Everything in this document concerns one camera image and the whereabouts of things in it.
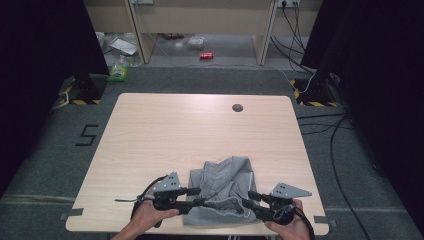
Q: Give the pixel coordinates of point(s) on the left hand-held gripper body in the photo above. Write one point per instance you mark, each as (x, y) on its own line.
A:
(168, 196)

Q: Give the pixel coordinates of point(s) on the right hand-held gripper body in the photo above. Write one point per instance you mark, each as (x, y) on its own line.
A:
(280, 206)

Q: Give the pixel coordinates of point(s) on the grey skirt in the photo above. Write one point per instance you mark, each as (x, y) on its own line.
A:
(221, 190)

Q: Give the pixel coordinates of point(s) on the person's right hand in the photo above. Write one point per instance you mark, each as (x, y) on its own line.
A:
(293, 230)

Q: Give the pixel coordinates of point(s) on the person's left hand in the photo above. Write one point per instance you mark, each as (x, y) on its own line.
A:
(146, 215)

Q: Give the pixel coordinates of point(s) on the dark round table grommet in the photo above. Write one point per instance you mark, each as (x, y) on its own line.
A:
(237, 107)

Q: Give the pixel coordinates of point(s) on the yellow black hazard tape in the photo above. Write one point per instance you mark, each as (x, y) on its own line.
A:
(316, 104)
(80, 102)

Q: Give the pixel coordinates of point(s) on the black stand base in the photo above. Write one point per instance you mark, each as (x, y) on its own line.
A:
(89, 87)
(315, 89)

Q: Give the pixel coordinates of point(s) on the green plastic bag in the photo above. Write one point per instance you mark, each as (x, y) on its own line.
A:
(118, 71)

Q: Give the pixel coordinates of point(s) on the red drink can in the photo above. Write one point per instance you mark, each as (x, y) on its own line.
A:
(206, 55)

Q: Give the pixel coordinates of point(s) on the clear plastic container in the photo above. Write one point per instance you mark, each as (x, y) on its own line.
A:
(196, 42)

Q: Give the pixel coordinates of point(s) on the dark object under desk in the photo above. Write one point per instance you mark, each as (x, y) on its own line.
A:
(172, 36)

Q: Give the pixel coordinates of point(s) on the white flat sheet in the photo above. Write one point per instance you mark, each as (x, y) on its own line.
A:
(123, 46)

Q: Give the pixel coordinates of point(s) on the black curtain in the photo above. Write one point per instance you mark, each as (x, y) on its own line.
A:
(383, 83)
(36, 73)

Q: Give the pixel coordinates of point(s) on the white wall socket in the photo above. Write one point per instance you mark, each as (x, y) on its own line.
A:
(288, 3)

